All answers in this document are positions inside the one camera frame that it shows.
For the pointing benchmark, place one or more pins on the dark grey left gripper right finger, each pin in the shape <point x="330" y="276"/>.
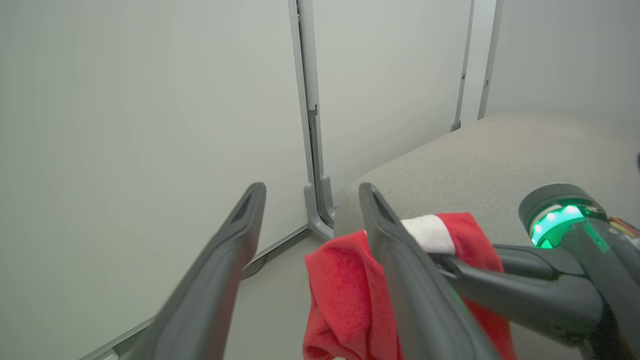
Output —
<point x="425" y="310"/>

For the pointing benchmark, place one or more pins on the thin grey partition post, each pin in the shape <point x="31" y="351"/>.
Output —
<point x="463" y="75"/>
<point x="491" y="50"/>

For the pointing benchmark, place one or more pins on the grey partition post with foot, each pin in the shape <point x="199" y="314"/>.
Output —
<point x="314" y="217"/>
<point x="313" y="75"/>

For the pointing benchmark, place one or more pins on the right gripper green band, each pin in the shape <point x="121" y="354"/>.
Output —
<point x="620" y="290"/>

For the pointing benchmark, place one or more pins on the red garment with white stripes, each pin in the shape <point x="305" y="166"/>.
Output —
<point x="345" y="290"/>

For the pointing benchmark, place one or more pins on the wide white partition panel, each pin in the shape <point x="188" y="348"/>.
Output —
<point x="125" y="125"/>

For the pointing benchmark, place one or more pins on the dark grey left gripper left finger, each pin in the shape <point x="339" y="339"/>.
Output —
<point x="200" y="300"/>

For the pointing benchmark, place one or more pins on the grey fabric sofa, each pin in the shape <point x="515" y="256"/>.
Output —
<point x="475" y="170"/>

